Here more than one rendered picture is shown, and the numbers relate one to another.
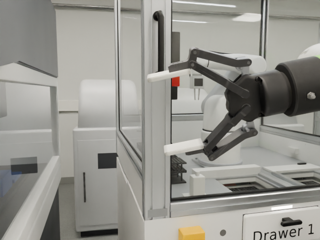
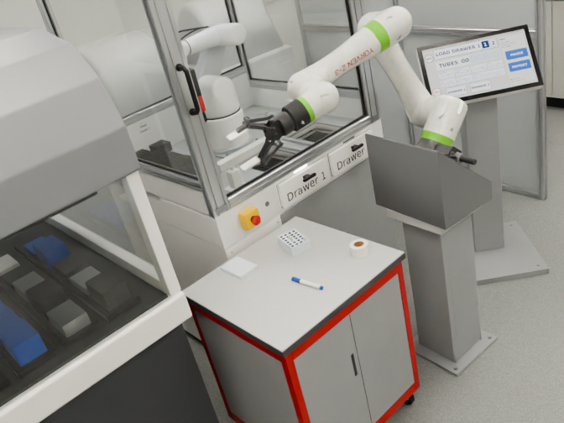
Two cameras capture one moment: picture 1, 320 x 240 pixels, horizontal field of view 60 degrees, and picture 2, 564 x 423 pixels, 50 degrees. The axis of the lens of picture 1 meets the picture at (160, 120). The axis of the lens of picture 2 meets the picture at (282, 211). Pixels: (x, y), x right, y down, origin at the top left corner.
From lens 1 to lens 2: 152 cm
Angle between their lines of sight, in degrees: 30
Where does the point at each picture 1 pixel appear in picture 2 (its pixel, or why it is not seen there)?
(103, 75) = not seen: outside the picture
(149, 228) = (220, 221)
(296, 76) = (295, 116)
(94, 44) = not seen: outside the picture
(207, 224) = (255, 202)
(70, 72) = not seen: outside the picture
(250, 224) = (283, 190)
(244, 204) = (275, 177)
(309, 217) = (320, 168)
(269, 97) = (285, 128)
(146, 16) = (172, 70)
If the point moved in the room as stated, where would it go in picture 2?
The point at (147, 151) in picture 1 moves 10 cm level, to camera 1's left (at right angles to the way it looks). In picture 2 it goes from (202, 169) to (177, 179)
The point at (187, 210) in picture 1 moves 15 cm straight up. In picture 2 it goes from (240, 198) to (230, 164)
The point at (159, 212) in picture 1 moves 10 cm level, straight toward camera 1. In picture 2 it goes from (222, 208) to (233, 216)
